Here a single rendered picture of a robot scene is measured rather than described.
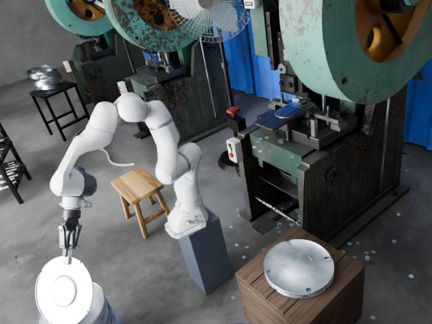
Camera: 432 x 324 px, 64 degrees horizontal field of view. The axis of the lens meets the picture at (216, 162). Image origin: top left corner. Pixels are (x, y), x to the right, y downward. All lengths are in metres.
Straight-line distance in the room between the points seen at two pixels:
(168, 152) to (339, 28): 0.80
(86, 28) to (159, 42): 1.73
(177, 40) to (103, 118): 1.56
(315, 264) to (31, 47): 7.12
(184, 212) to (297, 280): 0.58
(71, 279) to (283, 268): 0.90
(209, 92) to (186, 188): 1.90
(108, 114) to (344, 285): 1.16
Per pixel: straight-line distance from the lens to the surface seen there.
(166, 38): 2.85
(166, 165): 1.48
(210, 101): 3.41
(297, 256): 1.60
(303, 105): 1.91
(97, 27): 4.47
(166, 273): 2.18
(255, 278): 1.58
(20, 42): 7.90
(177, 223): 1.66
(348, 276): 1.59
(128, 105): 1.39
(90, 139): 1.47
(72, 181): 1.51
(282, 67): 1.81
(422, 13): 1.77
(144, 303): 2.09
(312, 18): 1.19
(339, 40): 1.26
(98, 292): 1.77
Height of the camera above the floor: 1.58
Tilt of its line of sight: 32 degrees down
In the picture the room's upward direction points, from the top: 12 degrees counter-clockwise
